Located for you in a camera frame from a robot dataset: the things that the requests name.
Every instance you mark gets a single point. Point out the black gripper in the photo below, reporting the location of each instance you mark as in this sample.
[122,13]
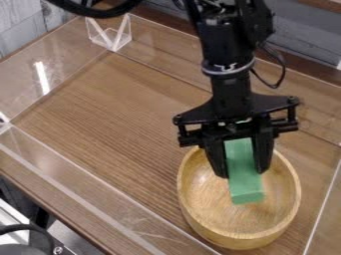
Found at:
[236,113]

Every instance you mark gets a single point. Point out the green rectangular block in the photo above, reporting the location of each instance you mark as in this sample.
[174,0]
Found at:
[244,181]

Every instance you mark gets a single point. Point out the brown wooden bowl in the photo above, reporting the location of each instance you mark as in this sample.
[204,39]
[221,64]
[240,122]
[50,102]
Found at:
[237,226]

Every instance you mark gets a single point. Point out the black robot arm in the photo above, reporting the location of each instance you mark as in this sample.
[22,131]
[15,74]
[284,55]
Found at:
[232,30]

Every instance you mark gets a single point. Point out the clear acrylic corner bracket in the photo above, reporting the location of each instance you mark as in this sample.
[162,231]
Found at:
[110,38]

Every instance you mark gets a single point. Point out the black metal frame bracket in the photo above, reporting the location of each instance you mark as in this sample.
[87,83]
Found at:
[45,241]

